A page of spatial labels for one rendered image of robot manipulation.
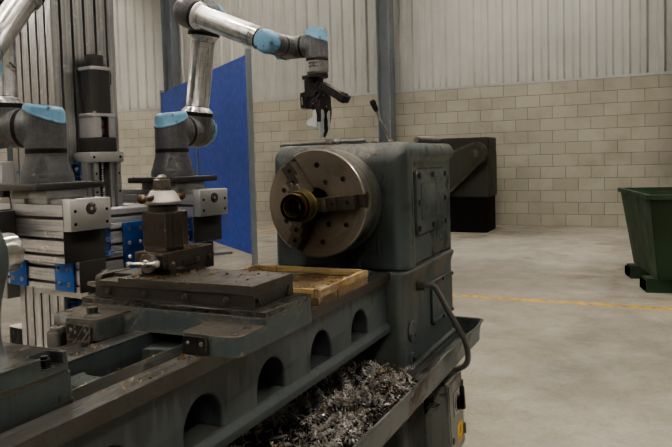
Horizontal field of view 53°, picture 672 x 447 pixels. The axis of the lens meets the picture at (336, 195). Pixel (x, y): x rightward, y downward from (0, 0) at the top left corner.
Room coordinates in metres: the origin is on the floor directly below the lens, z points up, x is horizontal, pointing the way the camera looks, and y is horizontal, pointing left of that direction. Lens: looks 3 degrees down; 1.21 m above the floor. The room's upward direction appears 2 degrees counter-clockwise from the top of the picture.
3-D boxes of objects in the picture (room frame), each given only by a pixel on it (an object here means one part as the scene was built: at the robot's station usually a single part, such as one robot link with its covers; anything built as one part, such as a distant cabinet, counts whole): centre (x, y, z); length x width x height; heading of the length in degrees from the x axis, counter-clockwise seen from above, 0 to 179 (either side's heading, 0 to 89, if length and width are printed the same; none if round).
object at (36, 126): (2.00, 0.86, 1.33); 0.13 x 0.12 x 0.14; 78
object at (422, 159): (2.36, -0.12, 1.06); 0.59 x 0.48 x 0.39; 155
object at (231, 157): (8.70, 1.76, 1.18); 4.12 x 0.80 x 2.35; 27
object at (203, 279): (1.43, 0.32, 0.95); 0.43 x 0.17 x 0.05; 65
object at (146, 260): (1.48, 0.36, 0.99); 0.20 x 0.10 x 0.05; 155
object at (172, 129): (2.41, 0.58, 1.33); 0.13 x 0.12 x 0.14; 154
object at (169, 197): (1.46, 0.38, 1.13); 0.08 x 0.08 x 0.03
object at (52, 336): (1.34, 0.57, 0.84); 0.04 x 0.04 x 0.10; 65
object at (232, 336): (1.38, 0.33, 0.90); 0.47 x 0.30 x 0.06; 65
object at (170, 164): (2.41, 0.58, 1.21); 0.15 x 0.15 x 0.10
